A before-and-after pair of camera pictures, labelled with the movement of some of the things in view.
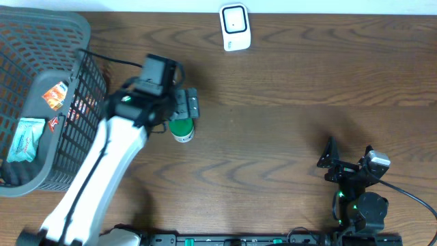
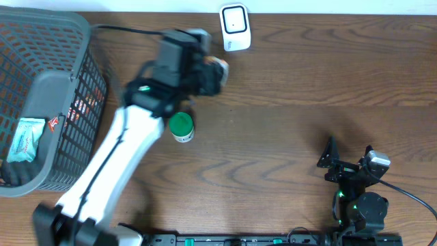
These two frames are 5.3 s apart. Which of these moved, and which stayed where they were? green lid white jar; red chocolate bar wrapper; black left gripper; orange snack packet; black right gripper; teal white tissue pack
Moved: black left gripper; orange snack packet
Stayed: black right gripper; teal white tissue pack; red chocolate bar wrapper; green lid white jar
